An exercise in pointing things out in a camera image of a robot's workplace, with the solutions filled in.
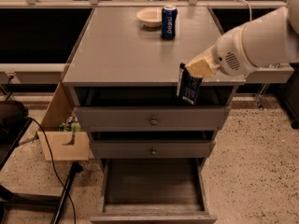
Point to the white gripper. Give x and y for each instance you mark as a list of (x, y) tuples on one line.
[(230, 56)]

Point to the blue rxbar blueberry wrapper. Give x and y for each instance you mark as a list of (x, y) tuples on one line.
[(188, 87)]

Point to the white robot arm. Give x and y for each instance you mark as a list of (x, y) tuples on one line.
[(272, 38)]

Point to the grey top drawer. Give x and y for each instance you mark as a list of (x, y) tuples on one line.
[(132, 109)]

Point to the grey drawer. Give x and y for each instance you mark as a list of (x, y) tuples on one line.
[(132, 109), (153, 191), (162, 144)]

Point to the grey drawer cabinet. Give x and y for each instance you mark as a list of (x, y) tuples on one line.
[(117, 51)]

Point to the grey middle drawer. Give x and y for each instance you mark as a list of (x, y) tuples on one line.
[(162, 144)]

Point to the grey bottom drawer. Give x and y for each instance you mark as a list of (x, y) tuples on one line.
[(153, 191)]

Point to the blue pepsi can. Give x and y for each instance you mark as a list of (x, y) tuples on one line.
[(169, 16)]

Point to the white bowl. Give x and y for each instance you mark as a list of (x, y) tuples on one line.
[(150, 16)]

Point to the wooden crate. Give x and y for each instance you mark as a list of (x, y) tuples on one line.
[(61, 146)]

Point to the black bag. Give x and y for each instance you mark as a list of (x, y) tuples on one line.
[(11, 113)]

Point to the black stand base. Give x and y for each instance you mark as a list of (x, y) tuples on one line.
[(38, 202)]

